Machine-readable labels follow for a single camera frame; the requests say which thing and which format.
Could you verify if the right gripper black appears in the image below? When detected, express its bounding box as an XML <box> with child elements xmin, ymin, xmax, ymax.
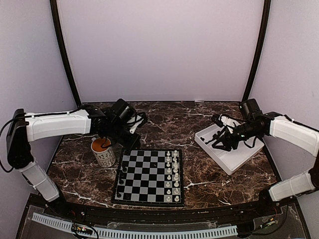
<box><xmin>212</xmin><ymin>120</ymin><xmax>261</xmax><ymax>151</ymax></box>

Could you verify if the white plastic tray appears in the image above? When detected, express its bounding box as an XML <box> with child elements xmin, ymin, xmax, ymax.
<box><xmin>195</xmin><ymin>124</ymin><xmax>264</xmax><ymax>175</ymax></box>

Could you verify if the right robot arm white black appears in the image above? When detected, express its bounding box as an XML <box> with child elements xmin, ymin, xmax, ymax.
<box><xmin>209</xmin><ymin>99</ymin><xmax>319</xmax><ymax>216</ymax></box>

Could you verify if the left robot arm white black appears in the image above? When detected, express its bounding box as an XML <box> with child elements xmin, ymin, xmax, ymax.
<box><xmin>5</xmin><ymin>99</ymin><xmax>148</xmax><ymax>217</ymax></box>

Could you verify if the black silver chess board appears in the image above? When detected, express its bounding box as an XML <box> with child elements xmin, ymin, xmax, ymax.
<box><xmin>112</xmin><ymin>149</ymin><xmax>184</xmax><ymax>207</ymax></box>

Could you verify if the white chess pieces row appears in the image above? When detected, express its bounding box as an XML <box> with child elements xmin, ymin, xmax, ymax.
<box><xmin>164</xmin><ymin>150</ymin><xmax>181</xmax><ymax>204</ymax></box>

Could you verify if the patterned mug orange inside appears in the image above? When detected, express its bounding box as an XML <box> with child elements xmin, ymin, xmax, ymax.
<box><xmin>91</xmin><ymin>137</ymin><xmax>116</xmax><ymax>168</ymax></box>

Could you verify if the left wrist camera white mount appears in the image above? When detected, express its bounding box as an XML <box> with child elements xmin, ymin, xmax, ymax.
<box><xmin>127</xmin><ymin>113</ymin><xmax>148</xmax><ymax>134</ymax></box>

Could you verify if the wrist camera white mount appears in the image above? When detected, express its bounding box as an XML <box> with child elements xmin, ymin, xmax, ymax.
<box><xmin>211</xmin><ymin>114</ymin><xmax>239</xmax><ymax>128</ymax></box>
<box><xmin>127</xmin><ymin>113</ymin><xmax>148</xmax><ymax>134</ymax></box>

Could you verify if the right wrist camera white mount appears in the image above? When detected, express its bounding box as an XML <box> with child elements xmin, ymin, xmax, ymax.
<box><xmin>211</xmin><ymin>114</ymin><xmax>239</xmax><ymax>128</ymax></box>

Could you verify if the right black frame post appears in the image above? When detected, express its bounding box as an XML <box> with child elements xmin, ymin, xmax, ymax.
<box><xmin>241</xmin><ymin>0</ymin><xmax>271</xmax><ymax>102</ymax></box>

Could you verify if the black frame post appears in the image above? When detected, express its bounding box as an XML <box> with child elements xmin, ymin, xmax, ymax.
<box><xmin>49</xmin><ymin>0</ymin><xmax>82</xmax><ymax>107</ymax></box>
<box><xmin>241</xmin><ymin>0</ymin><xmax>271</xmax><ymax>102</ymax></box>

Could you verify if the black aluminium front rail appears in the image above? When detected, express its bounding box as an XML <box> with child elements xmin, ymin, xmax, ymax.
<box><xmin>24</xmin><ymin>191</ymin><xmax>297</xmax><ymax>230</ymax></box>

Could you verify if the white slotted cable duct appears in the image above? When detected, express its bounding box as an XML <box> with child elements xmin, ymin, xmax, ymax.
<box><xmin>31</xmin><ymin>213</ymin><xmax>238</xmax><ymax>239</ymax></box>

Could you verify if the left black frame post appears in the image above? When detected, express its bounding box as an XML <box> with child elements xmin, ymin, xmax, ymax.
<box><xmin>49</xmin><ymin>0</ymin><xmax>82</xmax><ymax>107</ymax></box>

